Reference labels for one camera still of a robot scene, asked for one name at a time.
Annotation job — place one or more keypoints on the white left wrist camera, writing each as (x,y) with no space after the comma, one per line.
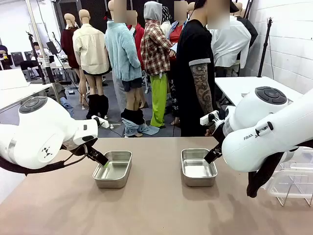
(104,123)

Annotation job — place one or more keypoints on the slanted silver metal pole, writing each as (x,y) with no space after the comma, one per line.
(36,31)

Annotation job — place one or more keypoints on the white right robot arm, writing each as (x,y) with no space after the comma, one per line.
(269,137)

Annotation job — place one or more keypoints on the seated person in white shirt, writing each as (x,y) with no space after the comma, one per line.
(40,52)

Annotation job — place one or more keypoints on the mannequin in dark red dress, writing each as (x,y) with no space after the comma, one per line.
(68,46)

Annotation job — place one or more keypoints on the mannequin in white shirt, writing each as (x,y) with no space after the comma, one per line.
(230,46)

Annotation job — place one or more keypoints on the white side table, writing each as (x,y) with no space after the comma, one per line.
(234,85)

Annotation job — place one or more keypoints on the mannequin in red jacket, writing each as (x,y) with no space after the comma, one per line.
(139,36)

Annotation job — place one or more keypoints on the mannequin in plaid shirt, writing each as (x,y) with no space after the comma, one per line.
(156,54)

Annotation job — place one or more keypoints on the mannequin in light blue fleece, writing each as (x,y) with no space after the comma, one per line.
(122,54)

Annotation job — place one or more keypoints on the person in purple hat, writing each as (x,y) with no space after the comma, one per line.
(4,56)

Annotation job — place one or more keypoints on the black tripod with tablet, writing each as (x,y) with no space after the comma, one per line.
(51,47)

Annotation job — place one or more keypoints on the rectangular stainless steel container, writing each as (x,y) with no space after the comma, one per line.
(115,180)
(195,178)

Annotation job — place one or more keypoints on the mannequin in cream jacket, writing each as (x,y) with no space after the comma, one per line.
(90,49)

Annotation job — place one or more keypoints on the person in black t-shirt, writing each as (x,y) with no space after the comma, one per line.
(188,73)

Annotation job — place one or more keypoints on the black tripod stand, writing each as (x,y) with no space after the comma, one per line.
(265,49)

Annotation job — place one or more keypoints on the person's tattooed right forearm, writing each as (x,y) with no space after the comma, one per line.
(205,102)

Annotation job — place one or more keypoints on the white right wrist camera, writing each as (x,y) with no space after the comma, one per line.
(207,118)

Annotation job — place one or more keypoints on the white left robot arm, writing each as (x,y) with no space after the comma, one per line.
(36,137)

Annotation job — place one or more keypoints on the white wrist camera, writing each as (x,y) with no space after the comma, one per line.
(104,123)
(207,118)

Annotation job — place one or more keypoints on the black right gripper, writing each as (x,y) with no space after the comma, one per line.
(220,134)

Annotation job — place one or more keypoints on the person's right hand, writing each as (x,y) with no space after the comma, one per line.
(210,131)

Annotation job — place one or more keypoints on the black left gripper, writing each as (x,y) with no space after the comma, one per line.
(91,151)

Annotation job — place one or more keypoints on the mannequin in black shirt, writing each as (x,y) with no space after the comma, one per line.
(252,31)

